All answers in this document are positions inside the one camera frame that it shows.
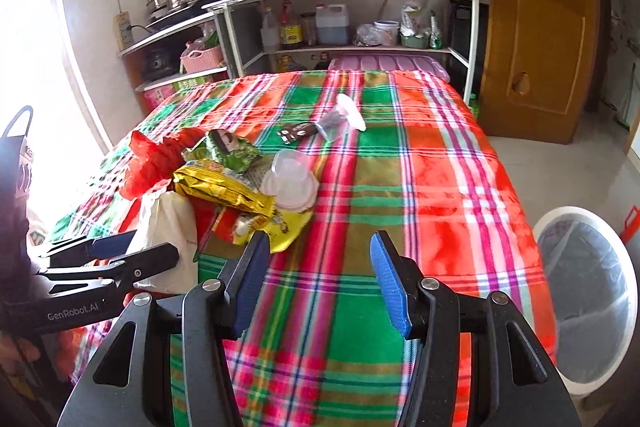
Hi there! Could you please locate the red plastic bag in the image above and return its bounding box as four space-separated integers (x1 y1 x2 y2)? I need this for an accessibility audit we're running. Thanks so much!
119 127 205 200

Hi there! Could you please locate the gold foil snack bag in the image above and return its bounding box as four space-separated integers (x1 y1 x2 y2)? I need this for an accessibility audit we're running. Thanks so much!
172 159 276 218

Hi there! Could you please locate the clear plastic cup stack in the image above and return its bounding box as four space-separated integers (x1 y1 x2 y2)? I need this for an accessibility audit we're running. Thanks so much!
260 150 319 212

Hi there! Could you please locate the green snack wrapper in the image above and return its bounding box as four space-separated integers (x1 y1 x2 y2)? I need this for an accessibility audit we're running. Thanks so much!
182 129 260 173

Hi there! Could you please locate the brown coffee sachet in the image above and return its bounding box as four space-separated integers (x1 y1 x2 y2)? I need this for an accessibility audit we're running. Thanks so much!
278 122 318 145

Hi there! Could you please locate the clear plastic cup with lid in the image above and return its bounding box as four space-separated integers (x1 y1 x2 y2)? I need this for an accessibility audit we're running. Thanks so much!
314 93 367 142

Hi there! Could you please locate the yellow snack wrapper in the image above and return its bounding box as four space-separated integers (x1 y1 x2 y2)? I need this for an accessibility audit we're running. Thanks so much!
232 209 312 254

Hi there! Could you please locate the beige barcode wrapper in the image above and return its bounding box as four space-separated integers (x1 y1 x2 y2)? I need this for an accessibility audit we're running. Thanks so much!
243 155 273 190

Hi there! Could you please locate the white trash bin with liner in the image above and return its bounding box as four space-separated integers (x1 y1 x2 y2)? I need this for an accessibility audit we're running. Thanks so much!
534 206 639 398

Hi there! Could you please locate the white metal kitchen shelf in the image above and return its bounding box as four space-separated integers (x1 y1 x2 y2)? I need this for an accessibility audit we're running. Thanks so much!
118 0 488 98

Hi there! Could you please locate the person's left hand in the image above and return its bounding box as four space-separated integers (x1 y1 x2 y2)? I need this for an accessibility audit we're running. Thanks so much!
0 333 40 369

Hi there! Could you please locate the white paper bag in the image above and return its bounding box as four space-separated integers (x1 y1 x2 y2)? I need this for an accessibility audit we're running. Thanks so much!
127 191 198 295

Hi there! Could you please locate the pink woven basket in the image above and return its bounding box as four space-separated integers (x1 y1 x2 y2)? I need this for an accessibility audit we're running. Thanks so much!
180 42 224 74

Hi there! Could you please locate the purple lid storage box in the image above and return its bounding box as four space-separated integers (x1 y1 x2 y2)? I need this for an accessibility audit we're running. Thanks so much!
329 54 450 83

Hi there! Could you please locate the cooking oil bottle red cap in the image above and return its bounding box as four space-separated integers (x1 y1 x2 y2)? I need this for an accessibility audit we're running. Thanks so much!
280 0 304 49

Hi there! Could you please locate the wooden door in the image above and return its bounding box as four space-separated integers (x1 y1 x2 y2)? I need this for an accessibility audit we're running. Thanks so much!
480 0 600 144

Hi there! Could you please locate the white plastic jug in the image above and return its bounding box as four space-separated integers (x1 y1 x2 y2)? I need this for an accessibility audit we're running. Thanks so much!
316 4 349 46

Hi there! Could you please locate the wall power strip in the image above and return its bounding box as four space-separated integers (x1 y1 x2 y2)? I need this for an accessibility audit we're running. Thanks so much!
113 12 134 51

